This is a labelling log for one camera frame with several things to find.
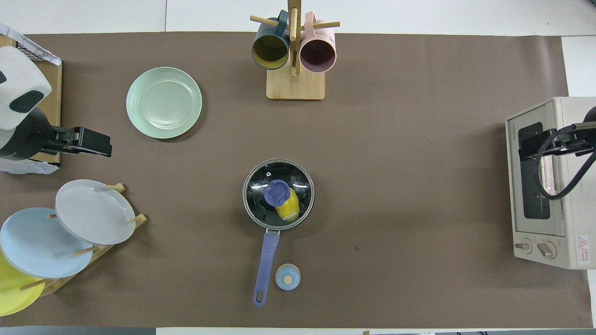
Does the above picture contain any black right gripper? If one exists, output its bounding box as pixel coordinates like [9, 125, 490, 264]
[518, 127, 595, 162]

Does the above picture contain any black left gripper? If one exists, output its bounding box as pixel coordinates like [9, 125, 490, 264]
[46, 127, 113, 158]

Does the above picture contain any glass lid purple knob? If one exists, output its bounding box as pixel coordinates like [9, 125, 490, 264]
[243, 159, 315, 230]

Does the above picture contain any yellow potato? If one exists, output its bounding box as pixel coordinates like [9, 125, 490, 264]
[274, 186, 300, 221]

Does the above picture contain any grey plate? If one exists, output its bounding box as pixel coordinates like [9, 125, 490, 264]
[55, 180, 136, 245]

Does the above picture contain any pale green plate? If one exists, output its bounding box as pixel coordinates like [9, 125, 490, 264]
[126, 67, 203, 139]

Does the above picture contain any wooden plate rack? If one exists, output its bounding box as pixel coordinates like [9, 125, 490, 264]
[20, 183, 148, 297]

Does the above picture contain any light blue plate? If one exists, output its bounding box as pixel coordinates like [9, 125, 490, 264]
[0, 208, 94, 279]

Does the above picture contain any yellow plate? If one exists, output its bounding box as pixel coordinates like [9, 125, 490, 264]
[0, 251, 46, 317]

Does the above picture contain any brown wooden board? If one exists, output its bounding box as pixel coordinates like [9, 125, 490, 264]
[36, 61, 62, 166]

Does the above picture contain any beige toaster oven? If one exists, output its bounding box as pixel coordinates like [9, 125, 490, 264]
[505, 97, 596, 269]

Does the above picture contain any dark blue mug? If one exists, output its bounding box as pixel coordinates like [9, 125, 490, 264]
[251, 10, 290, 70]

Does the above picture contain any brown table mat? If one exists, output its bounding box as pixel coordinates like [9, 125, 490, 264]
[0, 32, 594, 328]

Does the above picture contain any wooden mug tree stand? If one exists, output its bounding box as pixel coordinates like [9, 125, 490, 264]
[250, 0, 340, 101]

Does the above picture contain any pink mug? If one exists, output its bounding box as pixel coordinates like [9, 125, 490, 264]
[299, 12, 337, 73]

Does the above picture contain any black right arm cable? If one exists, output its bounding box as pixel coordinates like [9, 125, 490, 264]
[533, 122, 596, 201]

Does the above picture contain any black wire basket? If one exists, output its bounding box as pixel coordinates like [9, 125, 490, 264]
[14, 36, 53, 64]

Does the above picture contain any black pot purple handle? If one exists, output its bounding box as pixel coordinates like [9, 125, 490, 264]
[242, 159, 316, 307]

